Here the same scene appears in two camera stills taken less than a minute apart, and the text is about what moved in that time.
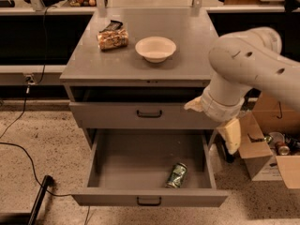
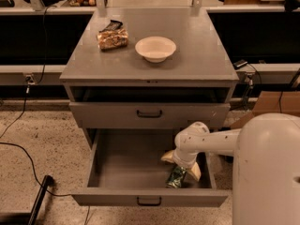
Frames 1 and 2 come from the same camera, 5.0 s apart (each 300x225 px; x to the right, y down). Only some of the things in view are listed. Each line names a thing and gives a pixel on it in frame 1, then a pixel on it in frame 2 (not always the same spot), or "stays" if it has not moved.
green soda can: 176,174 stays
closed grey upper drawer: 139,115 stays
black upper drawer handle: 149,116 stays
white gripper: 217,109 → 184,160
